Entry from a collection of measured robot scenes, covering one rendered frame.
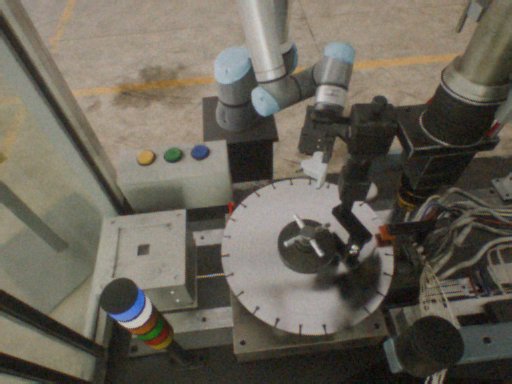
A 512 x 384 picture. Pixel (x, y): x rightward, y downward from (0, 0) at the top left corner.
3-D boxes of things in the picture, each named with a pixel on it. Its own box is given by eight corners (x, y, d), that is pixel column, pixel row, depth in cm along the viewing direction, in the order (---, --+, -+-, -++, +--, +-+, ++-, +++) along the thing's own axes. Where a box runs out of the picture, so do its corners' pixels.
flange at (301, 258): (302, 211, 72) (303, 204, 70) (346, 244, 67) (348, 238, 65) (265, 246, 67) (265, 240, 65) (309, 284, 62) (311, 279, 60)
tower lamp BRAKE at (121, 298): (107, 323, 42) (97, 316, 39) (112, 288, 45) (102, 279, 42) (143, 319, 42) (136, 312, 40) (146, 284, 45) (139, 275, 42)
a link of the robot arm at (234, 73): (211, 89, 113) (204, 52, 102) (246, 76, 117) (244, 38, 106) (228, 110, 107) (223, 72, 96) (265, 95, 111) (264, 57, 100)
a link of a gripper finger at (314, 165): (296, 184, 76) (304, 155, 81) (323, 189, 75) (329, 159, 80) (297, 175, 73) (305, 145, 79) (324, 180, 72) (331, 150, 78)
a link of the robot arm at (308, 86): (279, 80, 95) (296, 69, 85) (312, 67, 98) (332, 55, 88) (289, 107, 96) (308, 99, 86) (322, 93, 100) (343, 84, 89)
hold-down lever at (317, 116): (316, 151, 49) (318, 137, 46) (308, 121, 52) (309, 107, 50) (371, 145, 49) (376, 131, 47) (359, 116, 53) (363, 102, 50)
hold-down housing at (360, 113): (335, 205, 57) (360, 112, 41) (333, 182, 60) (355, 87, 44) (368, 206, 57) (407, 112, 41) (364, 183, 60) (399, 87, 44)
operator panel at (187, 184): (135, 215, 97) (115, 182, 85) (138, 184, 103) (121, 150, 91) (233, 204, 98) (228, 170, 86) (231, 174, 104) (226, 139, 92)
